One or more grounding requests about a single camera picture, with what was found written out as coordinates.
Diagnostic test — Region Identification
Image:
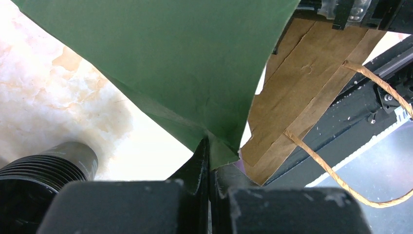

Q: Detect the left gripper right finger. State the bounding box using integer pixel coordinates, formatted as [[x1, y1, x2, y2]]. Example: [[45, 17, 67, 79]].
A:
[[209, 164, 371, 234]]

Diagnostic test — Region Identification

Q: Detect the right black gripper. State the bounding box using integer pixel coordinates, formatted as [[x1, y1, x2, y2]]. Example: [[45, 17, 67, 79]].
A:
[[293, 0, 413, 34]]

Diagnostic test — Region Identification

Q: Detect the green brown paper bag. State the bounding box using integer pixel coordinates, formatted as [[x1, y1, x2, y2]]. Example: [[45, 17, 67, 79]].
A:
[[11, 0, 413, 209]]

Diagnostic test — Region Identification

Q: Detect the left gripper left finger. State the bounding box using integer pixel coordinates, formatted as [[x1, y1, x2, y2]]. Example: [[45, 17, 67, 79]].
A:
[[38, 138, 209, 234]]

